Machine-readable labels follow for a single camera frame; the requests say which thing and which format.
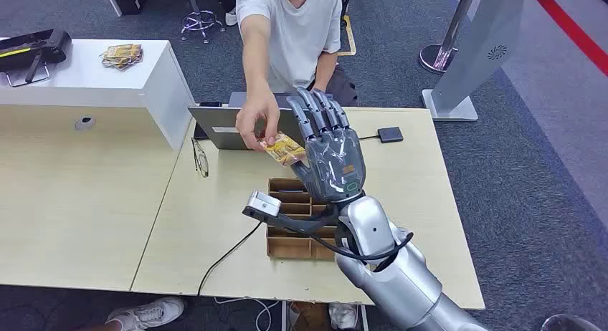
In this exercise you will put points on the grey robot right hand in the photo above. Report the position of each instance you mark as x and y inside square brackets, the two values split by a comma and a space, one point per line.
[335, 162]

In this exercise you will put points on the person's right hand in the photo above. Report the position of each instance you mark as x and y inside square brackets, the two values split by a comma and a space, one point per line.
[256, 115]

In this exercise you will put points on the gold patterned ID card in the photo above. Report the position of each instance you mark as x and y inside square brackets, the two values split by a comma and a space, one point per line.
[285, 151]

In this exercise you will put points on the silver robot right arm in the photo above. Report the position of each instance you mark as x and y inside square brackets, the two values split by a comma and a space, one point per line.
[404, 281]

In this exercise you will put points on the person's right forearm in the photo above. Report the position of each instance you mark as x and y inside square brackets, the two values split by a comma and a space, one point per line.
[259, 63]

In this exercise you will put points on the person's left forearm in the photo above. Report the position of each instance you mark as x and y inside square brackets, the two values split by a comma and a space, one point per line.
[325, 70]

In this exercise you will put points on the person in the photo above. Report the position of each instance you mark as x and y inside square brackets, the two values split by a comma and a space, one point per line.
[294, 34]

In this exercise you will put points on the wooden card organizer box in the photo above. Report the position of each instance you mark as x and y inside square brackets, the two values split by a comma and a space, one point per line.
[290, 248]

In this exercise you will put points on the grey laptop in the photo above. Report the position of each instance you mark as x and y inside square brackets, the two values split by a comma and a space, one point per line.
[214, 125]

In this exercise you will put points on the small dark square hub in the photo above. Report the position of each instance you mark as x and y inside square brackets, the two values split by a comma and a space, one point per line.
[390, 134]

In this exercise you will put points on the black-rimmed eyeglasses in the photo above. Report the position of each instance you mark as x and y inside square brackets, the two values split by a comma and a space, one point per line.
[203, 163]

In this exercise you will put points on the chrome stool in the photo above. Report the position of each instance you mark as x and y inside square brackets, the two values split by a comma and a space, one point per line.
[195, 6]

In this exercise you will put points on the stack of gold cards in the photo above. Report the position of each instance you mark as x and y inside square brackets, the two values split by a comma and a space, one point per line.
[122, 56]

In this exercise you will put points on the white crumpled bag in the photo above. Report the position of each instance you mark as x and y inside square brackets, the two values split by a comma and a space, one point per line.
[343, 315]

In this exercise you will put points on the brown box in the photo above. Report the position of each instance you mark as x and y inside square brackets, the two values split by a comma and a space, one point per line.
[309, 317]

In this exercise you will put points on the white desk leg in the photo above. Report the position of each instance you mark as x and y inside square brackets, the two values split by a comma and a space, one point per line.
[364, 319]
[284, 317]

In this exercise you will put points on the white cabinet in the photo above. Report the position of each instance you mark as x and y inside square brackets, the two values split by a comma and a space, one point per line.
[95, 82]

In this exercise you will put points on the grey round desk grommet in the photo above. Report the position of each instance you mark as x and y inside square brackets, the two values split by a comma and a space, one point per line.
[85, 123]

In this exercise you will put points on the silver kiosk stand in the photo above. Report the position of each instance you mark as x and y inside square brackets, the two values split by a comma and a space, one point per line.
[475, 49]

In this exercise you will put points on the large white sneaker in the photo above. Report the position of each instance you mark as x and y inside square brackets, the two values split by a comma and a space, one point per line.
[147, 313]

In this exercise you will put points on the clear round object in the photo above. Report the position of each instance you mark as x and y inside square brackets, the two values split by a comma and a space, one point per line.
[570, 324]

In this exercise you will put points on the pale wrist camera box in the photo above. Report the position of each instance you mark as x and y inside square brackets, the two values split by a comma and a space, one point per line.
[261, 205]

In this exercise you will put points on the chrome stanchion post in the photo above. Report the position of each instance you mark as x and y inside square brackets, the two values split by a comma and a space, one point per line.
[434, 58]

